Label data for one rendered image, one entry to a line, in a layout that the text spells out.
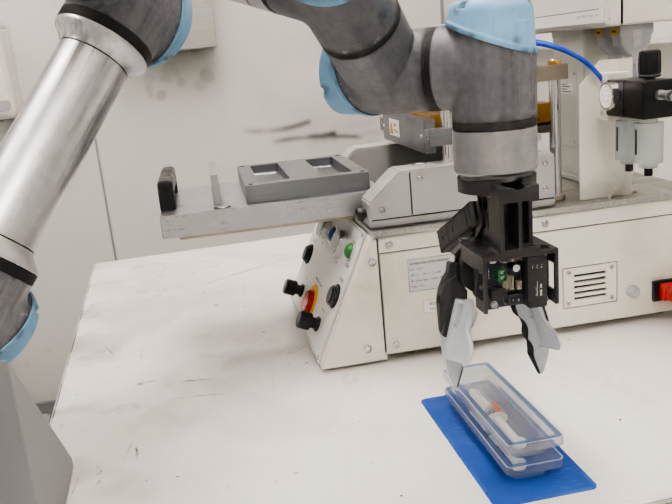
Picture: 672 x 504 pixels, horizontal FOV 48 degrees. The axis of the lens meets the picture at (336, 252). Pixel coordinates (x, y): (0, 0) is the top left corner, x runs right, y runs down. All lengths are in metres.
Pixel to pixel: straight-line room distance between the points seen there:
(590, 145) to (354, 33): 0.51
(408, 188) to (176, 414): 0.40
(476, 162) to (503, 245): 0.08
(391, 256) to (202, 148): 1.66
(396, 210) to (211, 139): 1.66
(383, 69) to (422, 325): 0.43
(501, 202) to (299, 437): 0.35
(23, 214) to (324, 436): 0.40
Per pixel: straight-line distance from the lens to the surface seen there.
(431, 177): 0.97
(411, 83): 0.69
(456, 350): 0.74
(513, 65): 0.67
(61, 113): 0.90
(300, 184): 1.00
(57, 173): 0.90
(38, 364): 2.76
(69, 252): 2.64
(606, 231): 1.08
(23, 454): 0.68
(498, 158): 0.67
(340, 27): 0.63
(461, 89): 0.68
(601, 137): 1.07
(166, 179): 1.03
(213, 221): 0.99
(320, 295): 1.10
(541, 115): 1.08
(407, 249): 0.97
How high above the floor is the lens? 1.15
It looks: 15 degrees down
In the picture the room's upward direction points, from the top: 5 degrees counter-clockwise
